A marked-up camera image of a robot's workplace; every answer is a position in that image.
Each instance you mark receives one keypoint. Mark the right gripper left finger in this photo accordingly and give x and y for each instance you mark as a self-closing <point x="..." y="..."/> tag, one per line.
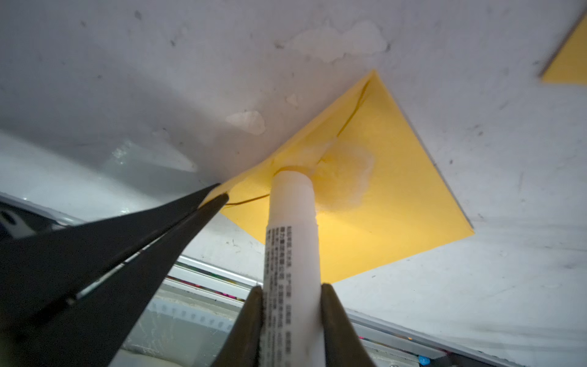
<point x="242" y="345"/>

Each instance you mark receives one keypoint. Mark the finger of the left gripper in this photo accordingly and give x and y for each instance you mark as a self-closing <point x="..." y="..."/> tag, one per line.
<point x="88" y="327"/>
<point x="39" y="270"/>

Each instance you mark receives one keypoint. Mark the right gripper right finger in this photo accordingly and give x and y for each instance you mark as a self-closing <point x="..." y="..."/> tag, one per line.
<point x="342" y="344"/>

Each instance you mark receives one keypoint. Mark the white glue stick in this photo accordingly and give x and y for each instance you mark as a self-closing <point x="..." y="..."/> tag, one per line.
<point x="292" y="333"/>

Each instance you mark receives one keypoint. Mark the yellow envelope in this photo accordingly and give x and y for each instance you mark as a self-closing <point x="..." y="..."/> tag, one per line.
<point x="568" y="65"/>
<point x="379" y="197"/>

